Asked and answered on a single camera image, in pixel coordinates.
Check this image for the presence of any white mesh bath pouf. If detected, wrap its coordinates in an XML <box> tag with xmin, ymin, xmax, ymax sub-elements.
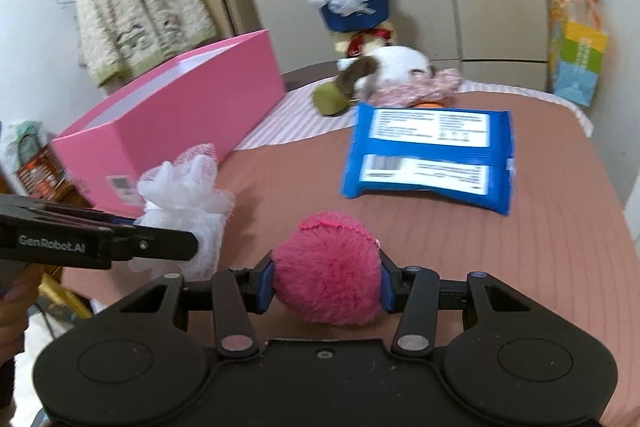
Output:
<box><xmin>128</xmin><ymin>143</ymin><xmax>235</xmax><ymax>282</ymax></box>

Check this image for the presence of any pink fuzzy pompom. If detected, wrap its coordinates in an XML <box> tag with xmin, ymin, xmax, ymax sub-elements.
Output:
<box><xmin>271</xmin><ymin>211</ymin><xmax>382</xmax><ymax>326</ymax></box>

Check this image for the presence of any blue wet wipes pack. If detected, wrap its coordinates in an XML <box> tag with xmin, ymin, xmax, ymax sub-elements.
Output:
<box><xmin>341</xmin><ymin>103</ymin><xmax>515</xmax><ymax>216</ymax></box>

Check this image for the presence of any green makeup sponge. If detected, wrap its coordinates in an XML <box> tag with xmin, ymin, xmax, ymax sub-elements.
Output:
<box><xmin>311</xmin><ymin>81</ymin><xmax>352</xmax><ymax>117</ymax></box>

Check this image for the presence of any orange makeup sponge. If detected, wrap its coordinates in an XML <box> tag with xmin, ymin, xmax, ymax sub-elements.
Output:
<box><xmin>412</xmin><ymin>102</ymin><xmax>446</xmax><ymax>109</ymax></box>

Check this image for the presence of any pink floral fabric pouch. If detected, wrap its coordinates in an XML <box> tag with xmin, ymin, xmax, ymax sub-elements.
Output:
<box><xmin>366</xmin><ymin>68</ymin><xmax>462</xmax><ymax>108</ymax></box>

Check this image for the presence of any white fluffy plush sheep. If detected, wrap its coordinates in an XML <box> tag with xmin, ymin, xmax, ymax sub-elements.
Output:
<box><xmin>334</xmin><ymin>46</ymin><xmax>432</xmax><ymax>101</ymax></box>

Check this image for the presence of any person left hand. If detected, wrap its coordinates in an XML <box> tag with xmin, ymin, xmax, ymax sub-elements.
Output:
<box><xmin>0</xmin><ymin>265</ymin><xmax>44</xmax><ymax>363</ymax></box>

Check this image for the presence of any wooden bedside cabinet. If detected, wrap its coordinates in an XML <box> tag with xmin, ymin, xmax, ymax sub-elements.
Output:
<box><xmin>14</xmin><ymin>136</ymin><xmax>93</xmax><ymax>208</ymax></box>

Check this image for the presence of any pink cardboard box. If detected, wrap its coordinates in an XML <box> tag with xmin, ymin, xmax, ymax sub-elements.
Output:
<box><xmin>52</xmin><ymin>30</ymin><xmax>285</xmax><ymax>217</ymax></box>

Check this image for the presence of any cream knit cardigan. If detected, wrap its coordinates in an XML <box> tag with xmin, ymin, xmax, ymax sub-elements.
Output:
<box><xmin>75</xmin><ymin>0</ymin><xmax>218</xmax><ymax>90</ymax></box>

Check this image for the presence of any cream ribbon gift box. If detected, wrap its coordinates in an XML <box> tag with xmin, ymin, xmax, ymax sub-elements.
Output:
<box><xmin>333</xmin><ymin>22</ymin><xmax>396</xmax><ymax>57</ymax></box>

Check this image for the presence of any colourful paper gift bag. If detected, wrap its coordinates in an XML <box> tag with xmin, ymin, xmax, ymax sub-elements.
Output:
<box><xmin>548</xmin><ymin>0</ymin><xmax>608</xmax><ymax>107</ymax></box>

